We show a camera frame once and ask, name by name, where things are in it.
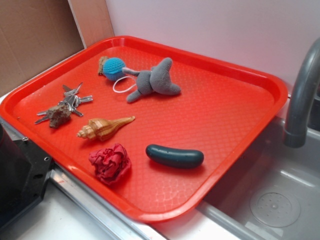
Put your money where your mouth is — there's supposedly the dark green toy cucumber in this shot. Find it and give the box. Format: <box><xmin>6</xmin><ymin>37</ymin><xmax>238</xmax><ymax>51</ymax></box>
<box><xmin>145</xmin><ymin>144</ymin><xmax>205</xmax><ymax>169</ymax></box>

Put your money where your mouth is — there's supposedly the brown rough rock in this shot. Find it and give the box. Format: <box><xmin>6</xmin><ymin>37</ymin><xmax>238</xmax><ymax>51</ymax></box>
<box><xmin>47</xmin><ymin>104</ymin><xmax>72</xmax><ymax>129</ymax></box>

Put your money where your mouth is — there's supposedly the white elastic loop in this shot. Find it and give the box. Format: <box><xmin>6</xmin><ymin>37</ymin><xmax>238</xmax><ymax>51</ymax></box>
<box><xmin>112</xmin><ymin>76</ymin><xmax>137</xmax><ymax>94</ymax></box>

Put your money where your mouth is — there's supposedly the grey plastic sink basin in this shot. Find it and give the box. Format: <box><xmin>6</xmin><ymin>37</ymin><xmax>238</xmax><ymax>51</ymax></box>
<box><xmin>154</xmin><ymin>107</ymin><xmax>320</xmax><ymax>240</ymax></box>

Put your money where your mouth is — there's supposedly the silver key bunch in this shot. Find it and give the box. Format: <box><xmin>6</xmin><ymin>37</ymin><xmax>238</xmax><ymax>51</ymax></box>
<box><xmin>34</xmin><ymin>82</ymin><xmax>93</xmax><ymax>125</ymax></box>

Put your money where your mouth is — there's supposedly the blue crocheted ball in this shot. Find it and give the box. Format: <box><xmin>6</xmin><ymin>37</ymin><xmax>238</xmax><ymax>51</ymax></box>
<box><xmin>102</xmin><ymin>57</ymin><xmax>126</xmax><ymax>82</ymax></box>

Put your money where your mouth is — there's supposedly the red plastic tray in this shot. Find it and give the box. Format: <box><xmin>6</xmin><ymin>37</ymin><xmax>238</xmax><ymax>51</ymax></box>
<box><xmin>0</xmin><ymin>36</ymin><xmax>288</xmax><ymax>223</ymax></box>

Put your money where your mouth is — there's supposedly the crumpled red cloth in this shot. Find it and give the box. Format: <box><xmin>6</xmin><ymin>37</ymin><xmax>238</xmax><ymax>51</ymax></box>
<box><xmin>88</xmin><ymin>143</ymin><xmax>132</xmax><ymax>186</ymax></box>

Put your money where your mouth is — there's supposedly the grey plush elephant toy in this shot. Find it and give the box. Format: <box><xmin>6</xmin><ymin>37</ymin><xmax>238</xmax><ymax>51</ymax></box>
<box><xmin>122</xmin><ymin>57</ymin><xmax>181</xmax><ymax>103</ymax></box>

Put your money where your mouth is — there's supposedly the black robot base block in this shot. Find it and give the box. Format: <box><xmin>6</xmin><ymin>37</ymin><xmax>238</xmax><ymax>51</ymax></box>
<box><xmin>0</xmin><ymin>126</ymin><xmax>54</xmax><ymax>230</ymax></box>

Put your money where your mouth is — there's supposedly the grey sink faucet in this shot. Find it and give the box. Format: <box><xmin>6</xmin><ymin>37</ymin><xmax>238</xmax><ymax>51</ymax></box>
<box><xmin>283</xmin><ymin>39</ymin><xmax>320</xmax><ymax>148</ymax></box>

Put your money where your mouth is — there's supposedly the brown cardboard sheet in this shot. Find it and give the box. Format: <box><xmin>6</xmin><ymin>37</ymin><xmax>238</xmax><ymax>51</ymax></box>
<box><xmin>0</xmin><ymin>0</ymin><xmax>114</xmax><ymax>96</ymax></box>

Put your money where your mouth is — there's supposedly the tan spiral seashell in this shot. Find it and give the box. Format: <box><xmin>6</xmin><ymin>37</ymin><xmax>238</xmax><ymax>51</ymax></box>
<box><xmin>76</xmin><ymin>116</ymin><xmax>136</xmax><ymax>142</ymax></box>

